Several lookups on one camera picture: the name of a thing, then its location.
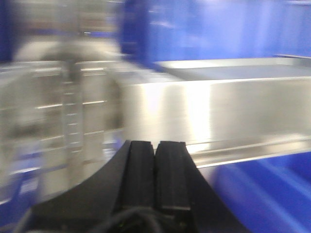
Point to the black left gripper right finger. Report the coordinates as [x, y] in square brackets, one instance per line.
[183, 191]

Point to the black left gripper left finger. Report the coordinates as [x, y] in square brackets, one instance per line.
[93, 200]

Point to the lower blue bin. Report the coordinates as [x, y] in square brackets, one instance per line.
[271, 195]

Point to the grey plastic tray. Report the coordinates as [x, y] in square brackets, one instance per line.
[238, 69]

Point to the stainless steel shelf rail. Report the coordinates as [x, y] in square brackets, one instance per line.
[222, 121]

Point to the left blue storage bin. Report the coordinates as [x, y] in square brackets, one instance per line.
[150, 31]

